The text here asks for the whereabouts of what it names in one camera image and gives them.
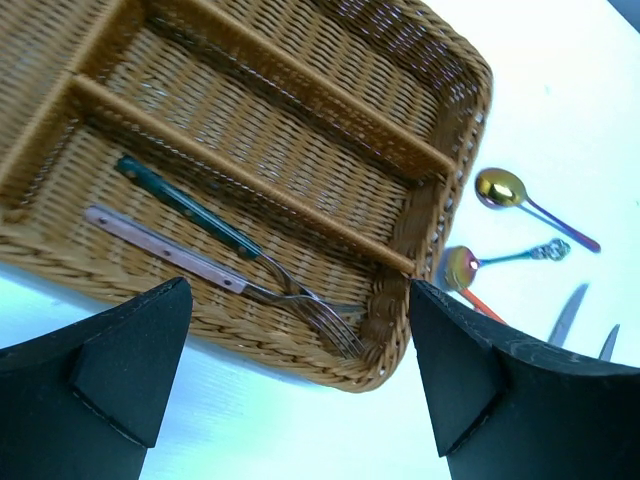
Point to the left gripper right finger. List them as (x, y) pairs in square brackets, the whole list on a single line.
[(506, 405)]

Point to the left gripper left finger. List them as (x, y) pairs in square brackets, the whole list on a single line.
[(87, 401)]

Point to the knife with brown marbled handle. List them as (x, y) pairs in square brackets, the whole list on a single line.
[(565, 320)]

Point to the knife with green marbled handle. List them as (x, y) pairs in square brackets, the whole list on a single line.
[(609, 344)]

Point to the rainbow spoon ornate handle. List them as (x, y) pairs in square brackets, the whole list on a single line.
[(459, 265)]

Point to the fork with pink handle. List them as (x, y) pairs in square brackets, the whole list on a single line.
[(164, 248)]

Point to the rainbow spoon plain handle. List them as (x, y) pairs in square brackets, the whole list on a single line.
[(498, 188)]

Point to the orange chopstick upper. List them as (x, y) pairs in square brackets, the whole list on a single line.
[(480, 306)]

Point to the wicker cutlery tray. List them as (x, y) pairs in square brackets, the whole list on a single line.
[(337, 135)]

